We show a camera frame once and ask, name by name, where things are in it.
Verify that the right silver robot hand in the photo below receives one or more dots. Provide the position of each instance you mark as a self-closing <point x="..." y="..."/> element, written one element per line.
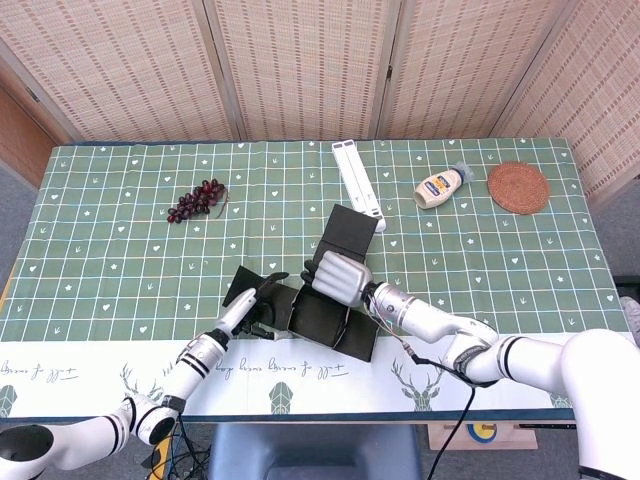
<point x="340" y="280"/>

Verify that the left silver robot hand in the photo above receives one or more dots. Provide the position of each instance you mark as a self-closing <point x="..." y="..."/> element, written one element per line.
<point x="240" y="310"/>

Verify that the black folding box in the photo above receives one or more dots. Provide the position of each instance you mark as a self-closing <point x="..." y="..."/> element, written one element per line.
<point x="320" y="320"/>

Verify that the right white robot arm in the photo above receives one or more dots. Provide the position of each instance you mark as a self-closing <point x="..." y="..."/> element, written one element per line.
<point x="435" y="320"/>

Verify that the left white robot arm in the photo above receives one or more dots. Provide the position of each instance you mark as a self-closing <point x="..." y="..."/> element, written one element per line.
<point x="195" y="360"/>

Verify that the dark red grape bunch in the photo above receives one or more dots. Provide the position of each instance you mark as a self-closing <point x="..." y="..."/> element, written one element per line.
<point x="197" y="200"/>

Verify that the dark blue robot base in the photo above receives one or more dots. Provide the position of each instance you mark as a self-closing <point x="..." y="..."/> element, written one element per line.
<point x="315" y="450"/>

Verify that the green checked tablecloth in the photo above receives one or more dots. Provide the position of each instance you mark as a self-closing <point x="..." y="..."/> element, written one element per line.
<point x="125" y="250"/>

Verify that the round brown woven coaster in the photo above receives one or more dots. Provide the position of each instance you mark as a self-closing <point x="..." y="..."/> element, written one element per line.
<point x="519" y="188"/>

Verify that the brown wooden door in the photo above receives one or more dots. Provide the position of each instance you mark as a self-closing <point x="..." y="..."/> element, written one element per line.
<point x="20" y="140"/>

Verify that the woven bamboo folding screen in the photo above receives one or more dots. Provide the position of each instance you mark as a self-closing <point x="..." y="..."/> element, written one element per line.
<point x="300" y="65"/>

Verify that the white folding stand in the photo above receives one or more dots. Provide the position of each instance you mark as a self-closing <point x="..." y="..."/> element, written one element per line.
<point x="355" y="175"/>

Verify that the cream mayonnaise squeeze bottle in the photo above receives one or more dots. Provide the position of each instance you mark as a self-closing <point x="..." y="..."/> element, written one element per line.
<point x="440" y="187"/>

